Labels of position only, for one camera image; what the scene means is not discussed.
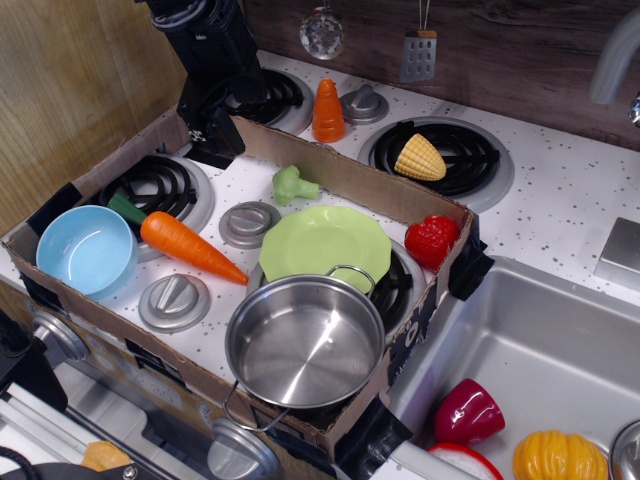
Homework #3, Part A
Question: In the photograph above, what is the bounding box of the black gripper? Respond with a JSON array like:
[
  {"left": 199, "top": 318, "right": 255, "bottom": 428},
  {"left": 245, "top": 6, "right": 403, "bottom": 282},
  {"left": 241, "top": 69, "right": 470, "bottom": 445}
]
[{"left": 176, "top": 29, "right": 267, "bottom": 169}]

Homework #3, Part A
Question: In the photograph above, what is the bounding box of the orange toy carrot green stem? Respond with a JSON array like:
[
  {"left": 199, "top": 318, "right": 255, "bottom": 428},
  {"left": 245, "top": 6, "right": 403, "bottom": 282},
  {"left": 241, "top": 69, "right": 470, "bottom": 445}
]
[{"left": 107, "top": 194, "right": 248, "bottom": 285}]

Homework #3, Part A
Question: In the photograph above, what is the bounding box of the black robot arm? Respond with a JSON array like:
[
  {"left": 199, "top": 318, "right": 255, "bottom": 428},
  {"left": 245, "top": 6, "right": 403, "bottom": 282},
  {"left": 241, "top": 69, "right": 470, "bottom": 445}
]
[{"left": 146, "top": 0, "right": 267, "bottom": 160}]

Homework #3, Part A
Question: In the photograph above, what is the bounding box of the orange toy cone carrot top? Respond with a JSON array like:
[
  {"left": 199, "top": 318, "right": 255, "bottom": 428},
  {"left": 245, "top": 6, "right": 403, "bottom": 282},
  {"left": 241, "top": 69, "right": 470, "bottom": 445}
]
[{"left": 312, "top": 78, "right": 346, "bottom": 143}]

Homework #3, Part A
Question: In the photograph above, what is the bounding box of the light green plastic plate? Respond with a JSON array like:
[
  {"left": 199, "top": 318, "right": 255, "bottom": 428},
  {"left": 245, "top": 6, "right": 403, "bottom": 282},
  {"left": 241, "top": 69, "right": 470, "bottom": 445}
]
[{"left": 259, "top": 206, "right": 392, "bottom": 293}]

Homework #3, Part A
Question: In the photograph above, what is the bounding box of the red rimmed white plate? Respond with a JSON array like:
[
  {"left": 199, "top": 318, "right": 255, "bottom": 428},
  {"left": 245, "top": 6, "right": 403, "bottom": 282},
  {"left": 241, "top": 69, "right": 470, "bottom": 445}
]
[{"left": 427, "top": 442, "right": 504, "bottom": 480}]

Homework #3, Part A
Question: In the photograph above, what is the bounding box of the black front left burner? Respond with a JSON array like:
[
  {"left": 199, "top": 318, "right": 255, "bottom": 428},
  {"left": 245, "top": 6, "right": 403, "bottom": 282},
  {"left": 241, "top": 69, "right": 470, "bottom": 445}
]
[{"left": 91, "top": 153, "right": 215, "bottom": 232}]

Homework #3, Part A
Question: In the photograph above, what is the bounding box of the black burner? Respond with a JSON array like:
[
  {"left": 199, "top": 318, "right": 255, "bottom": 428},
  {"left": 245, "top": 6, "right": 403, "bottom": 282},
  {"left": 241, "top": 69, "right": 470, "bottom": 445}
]
[
  {"left": 91, "top": 153, "right": 215, "bottom": 232},
  {"left": 227, "top": 254, "right": 424, "bottom": 360},
  {"left": 225, "top": 68, "right": 314, "bottom": 135},
  {"left": 357, "top": 117, "right": 514, "bottom": 213}
]

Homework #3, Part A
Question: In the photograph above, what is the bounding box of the black back left burner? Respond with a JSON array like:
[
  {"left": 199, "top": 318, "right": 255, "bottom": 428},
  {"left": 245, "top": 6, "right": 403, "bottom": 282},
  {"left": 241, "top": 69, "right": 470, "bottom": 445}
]
[{"left": 225, "top": 68, "right": 314, "bottom": 135}]

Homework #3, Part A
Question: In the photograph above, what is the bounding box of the green toy broccoli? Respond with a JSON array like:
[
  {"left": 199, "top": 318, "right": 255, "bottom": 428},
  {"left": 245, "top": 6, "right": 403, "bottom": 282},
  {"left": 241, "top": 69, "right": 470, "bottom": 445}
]
[{"left": 272, "top": 165, "right": 320, "bottom": 206}]

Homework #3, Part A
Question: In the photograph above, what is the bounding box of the silver stove knob centre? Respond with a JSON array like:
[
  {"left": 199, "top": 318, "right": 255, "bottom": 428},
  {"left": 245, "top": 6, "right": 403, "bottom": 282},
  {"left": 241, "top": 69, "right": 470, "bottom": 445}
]
[{"left": 219, "top": 201, "right": 281, "bottom": 250}]

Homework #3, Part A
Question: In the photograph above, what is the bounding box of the silver stove knob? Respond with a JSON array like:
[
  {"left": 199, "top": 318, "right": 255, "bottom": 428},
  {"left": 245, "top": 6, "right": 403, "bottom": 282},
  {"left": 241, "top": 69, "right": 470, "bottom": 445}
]
[
  {"left": 219, "top": 201, "right": 281, "bottom": 250},
  {"left": 340, "top": 84, "right": 389, "bottom": 125},
  {"left": 138, "top": 274, "right": 211, "bottom": 334}
]

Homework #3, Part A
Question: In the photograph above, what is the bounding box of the hanging silver strainer spoon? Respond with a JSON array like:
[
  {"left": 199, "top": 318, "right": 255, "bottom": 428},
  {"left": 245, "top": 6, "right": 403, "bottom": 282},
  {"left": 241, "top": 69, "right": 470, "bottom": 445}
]
[{"left": 299, "top": 1, "right": 347, "bottom": 61}]

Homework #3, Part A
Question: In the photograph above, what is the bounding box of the silver stove knob back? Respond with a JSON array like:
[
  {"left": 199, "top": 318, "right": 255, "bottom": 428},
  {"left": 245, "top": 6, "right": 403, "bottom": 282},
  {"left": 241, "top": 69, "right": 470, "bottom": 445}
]
[{"left": 340, "top": 84, "right": 389, "bottom": 125}]

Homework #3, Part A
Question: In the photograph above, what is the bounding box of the light blue plastic bowl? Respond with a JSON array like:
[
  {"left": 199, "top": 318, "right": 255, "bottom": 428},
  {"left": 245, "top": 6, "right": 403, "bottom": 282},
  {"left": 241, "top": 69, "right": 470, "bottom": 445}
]
[{"left": 36, "top": 205, "right": 139, "bottom": 300}]

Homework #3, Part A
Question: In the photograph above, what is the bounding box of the silver stove knob front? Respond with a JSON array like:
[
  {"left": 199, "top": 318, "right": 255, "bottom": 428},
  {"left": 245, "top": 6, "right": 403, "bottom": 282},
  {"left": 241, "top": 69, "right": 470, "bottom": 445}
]
[{"left": 138, "top": 274, "right": 211, "bottom": 334}]

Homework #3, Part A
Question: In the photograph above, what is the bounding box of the yellow toy corn cob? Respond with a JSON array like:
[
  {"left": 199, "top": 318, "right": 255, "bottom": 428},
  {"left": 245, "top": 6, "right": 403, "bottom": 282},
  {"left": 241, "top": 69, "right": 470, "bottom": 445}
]
[{"left": 394, "top": 134, "right": 447, "bottom": 181}]

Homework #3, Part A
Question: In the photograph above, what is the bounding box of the brown cardboard fence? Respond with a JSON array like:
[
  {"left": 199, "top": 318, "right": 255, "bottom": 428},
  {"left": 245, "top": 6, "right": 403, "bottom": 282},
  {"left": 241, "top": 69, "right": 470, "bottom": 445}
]
[{"left": 2, "top": 110, "right": 491, "bottom": 478}]

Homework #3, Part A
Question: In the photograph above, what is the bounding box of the hanging silver spatula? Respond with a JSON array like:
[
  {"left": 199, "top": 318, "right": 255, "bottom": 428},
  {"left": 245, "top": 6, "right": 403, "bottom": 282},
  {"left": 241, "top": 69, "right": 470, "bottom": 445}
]
[{"left": 399, "top": 1, "right": 438, "bottom": 84}]

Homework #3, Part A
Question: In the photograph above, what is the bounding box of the stainless steel pot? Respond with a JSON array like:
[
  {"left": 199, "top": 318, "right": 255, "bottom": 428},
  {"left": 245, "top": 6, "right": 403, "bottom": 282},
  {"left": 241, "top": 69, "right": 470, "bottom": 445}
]
[{"left": 225, "top": 266, "right": 386, "bottom": 431}]

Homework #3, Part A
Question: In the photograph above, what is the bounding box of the red toy strawberry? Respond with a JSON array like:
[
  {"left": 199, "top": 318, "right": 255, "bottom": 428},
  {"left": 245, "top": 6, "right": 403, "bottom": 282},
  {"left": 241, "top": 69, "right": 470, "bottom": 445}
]
[{"left": 404, "top": 215, "right": 460, "bottom": 273}]

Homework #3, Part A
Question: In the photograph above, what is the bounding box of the black front right burner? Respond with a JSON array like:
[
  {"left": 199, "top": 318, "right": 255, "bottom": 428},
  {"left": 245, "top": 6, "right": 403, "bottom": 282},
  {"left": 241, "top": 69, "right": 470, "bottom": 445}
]
[{"left": 227, "top": 254, "right": 424, "bottom": 360}]

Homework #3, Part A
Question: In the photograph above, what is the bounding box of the silver oven knob left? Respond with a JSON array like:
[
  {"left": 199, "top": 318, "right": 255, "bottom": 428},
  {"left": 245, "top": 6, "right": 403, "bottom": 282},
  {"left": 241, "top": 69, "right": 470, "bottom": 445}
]
[{"left": 33, "top": 311, "right": 90, "bottom": 368}]

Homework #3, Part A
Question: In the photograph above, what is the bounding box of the silver oven knob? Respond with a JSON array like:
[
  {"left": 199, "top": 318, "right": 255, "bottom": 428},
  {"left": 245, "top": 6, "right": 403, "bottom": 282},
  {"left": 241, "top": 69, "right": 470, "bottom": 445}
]
[
  {"left": 207, "top": 419, "right": 281, "bottom": 480},
  {"left": 33, "top": 311, "right": 90, "bottom": 368}
]

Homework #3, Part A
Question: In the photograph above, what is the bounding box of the black back right burner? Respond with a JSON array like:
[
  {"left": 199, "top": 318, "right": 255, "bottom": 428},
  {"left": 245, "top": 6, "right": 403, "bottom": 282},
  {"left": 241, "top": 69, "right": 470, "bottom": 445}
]
[{"left": 357, "top": 117, "right": 514, "bottom": 213}]

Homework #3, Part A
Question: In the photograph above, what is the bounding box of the black device lower left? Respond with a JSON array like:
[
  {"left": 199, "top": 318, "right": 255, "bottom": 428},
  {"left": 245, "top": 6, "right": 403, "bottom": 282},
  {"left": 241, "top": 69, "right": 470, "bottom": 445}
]
[{"left": 1, "top": 311, "right": 68, "bottom": 412}]

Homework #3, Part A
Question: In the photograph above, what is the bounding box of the silver oven knob right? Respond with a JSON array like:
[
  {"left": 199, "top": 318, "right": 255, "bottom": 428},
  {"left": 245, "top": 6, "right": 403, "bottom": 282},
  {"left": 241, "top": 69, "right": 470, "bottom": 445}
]
[{"left": 207, "top": 419, "right": 281, "bottom": 480}]

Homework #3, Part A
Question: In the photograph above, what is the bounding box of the orange toy piece bottom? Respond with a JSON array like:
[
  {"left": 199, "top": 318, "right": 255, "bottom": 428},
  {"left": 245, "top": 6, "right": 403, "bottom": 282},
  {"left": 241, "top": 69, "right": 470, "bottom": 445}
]
[{"left": 80, "top": 440, "right": 131, "bottom": 472}]

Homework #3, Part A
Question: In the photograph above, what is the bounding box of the dark red toy cup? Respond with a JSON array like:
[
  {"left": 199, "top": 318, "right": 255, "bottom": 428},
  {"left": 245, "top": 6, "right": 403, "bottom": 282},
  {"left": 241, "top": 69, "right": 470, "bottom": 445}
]
[{"left": 433, "top": 378, "right": 506, "bottom": 447}]

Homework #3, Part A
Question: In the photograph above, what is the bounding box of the grey sink basin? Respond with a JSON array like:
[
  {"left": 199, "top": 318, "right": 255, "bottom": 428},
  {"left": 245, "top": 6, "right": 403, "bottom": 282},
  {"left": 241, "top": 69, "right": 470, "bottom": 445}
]
[{"left": 389, "top": 257, "right": 639, "bottom": 478}]

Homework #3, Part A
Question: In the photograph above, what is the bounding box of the grey faucet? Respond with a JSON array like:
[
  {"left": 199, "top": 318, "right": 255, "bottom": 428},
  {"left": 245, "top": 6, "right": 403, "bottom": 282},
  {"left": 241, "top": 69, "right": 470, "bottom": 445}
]
[{"left": 588, "top": 8, "right": 639, "bottom": 105}]

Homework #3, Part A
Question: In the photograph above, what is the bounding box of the yellow toy pumpkin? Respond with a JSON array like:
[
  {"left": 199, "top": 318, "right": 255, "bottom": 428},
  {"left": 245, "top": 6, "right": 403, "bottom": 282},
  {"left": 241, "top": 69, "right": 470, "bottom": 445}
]
[{"left": 512, "top": 430, "right": 609, "bottom": 480}]

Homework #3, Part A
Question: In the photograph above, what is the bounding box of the silver pot lid edge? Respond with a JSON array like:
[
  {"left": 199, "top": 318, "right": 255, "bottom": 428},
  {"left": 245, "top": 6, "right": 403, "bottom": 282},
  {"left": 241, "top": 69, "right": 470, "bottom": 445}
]
[{"left": 609, "top": 420, "right": 640, "bottom": 480}]

